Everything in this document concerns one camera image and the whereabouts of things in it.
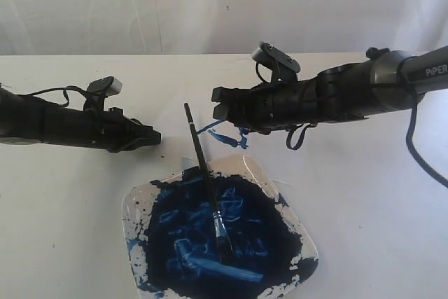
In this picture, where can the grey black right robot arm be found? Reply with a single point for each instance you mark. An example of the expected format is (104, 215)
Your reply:
(388, 81)

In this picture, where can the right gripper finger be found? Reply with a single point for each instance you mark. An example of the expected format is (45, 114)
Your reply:
(225, 95)
(225, 111)

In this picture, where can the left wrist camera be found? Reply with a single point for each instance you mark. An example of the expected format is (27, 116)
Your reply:
(107, 86)

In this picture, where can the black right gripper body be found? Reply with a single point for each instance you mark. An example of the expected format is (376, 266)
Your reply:
(276, 107)

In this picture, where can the white plate with blue paint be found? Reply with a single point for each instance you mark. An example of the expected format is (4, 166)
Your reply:
(233, 237)

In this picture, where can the white backdrop cloth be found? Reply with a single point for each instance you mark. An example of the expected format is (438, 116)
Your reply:
(96, 27)

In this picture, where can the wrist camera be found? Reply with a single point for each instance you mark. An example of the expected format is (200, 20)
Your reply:
(107, 86)
(282, 66)

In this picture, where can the white paper sheet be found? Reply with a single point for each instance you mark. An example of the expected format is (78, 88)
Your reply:
(270, 152)

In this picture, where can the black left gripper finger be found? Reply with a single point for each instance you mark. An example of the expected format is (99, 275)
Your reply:
(152, 138)
(144, 131)

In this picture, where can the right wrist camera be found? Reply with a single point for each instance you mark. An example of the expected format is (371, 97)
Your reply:
(282, 66)

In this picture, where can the black paintbrush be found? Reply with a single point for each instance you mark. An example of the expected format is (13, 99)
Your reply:
(206, 180)

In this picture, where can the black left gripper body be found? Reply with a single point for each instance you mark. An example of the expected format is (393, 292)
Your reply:
(108, 130)

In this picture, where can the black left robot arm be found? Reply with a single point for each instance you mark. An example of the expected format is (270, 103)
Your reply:
(31, 120)

